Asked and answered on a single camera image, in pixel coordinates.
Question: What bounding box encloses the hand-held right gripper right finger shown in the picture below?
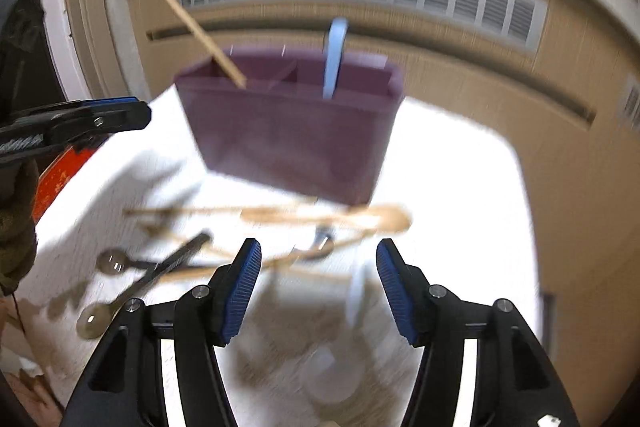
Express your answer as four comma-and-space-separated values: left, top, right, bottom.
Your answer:
376, 238, 581, 427

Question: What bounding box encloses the small metal spoon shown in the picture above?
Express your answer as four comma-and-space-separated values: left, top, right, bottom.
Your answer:
294, 229, 336, 262

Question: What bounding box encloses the white lace tablecloth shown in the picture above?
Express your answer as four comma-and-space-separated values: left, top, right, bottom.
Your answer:
0, 84, 545, 427

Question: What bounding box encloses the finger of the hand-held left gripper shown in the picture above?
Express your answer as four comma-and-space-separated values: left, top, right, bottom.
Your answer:
0, 117, 115, 165
0, 97, 152, 132

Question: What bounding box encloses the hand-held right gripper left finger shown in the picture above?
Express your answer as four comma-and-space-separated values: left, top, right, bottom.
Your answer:
62, 238, 262, 427

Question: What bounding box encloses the wooden spoon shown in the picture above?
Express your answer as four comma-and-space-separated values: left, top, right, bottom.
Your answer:
240, 203, 414, 236

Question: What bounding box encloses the purple plastic utensil container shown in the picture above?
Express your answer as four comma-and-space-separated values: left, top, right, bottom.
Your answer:
174, 48, 405, 208

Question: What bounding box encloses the beige wooden radiator cover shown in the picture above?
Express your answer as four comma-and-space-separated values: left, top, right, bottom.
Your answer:
62, 0, 640, 408

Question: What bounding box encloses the small white vent grille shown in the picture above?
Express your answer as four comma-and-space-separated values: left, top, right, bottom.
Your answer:
621, 76, 640, 134

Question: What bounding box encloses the red printed sheet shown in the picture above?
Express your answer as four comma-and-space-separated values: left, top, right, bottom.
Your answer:
31, 146, 97, 224

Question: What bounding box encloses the person's left forearm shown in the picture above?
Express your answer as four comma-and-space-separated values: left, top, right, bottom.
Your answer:
0, 159, 40, 295

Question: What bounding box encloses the light blue utensil handle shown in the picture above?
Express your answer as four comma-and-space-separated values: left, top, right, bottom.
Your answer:
322, 18, 350, 100

